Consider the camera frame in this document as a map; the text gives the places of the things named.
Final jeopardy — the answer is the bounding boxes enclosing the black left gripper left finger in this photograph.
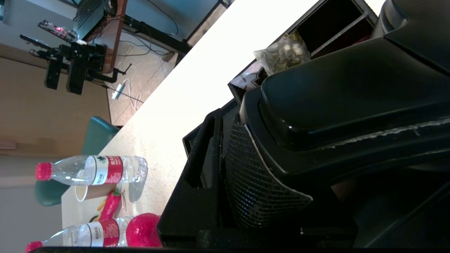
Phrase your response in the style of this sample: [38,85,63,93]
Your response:
[157,109,231,246]

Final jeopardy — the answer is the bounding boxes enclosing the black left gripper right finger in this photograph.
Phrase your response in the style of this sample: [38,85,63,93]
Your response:
[302,197,355,246]

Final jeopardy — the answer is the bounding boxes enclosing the black electric kettle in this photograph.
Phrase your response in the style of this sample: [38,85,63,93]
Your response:
[224,0,450,248]

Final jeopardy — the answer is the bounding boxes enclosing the clear pyramid tea bag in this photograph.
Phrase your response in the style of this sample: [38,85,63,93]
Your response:
[253,31,311,76]

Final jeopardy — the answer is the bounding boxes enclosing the red apple toy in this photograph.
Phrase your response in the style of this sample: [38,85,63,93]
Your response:
[126,212,163,248]

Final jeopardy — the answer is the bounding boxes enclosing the red chili pepper toy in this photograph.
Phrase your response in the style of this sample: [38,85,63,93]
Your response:
[98,190,122,222]

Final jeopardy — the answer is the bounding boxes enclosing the water bottle red cap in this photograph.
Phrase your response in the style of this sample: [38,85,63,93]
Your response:
[35,155,148,187]
[25,216,141,253]

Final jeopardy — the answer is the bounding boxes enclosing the paper cup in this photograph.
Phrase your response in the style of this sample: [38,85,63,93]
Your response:
[75,183,123,203]

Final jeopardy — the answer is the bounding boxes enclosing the black rectangular serving tray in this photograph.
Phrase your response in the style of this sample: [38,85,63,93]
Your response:
[182,98,244,158]

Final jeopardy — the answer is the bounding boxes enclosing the teal green chair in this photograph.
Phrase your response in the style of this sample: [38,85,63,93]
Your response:
[34,116,120,207]

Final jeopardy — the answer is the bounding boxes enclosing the white power strip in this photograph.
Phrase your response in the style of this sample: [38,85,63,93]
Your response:
[112,83,126,100]

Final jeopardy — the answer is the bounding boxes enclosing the black rig stand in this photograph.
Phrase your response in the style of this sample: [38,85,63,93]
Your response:
[123,14,192,55]

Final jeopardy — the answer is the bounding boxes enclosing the brown wooden desk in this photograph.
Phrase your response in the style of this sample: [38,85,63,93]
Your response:
[84,0,129,74]

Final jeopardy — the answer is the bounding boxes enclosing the black compartment organizer box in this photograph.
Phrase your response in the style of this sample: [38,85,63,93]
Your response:
[228,0,378,102]

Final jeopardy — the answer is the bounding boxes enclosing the black laptop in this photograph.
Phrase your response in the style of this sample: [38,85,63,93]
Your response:
[76,0,108,40]

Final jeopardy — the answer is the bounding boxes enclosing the black controller red lights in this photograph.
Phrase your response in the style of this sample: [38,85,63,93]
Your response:
[38,20,78,43]

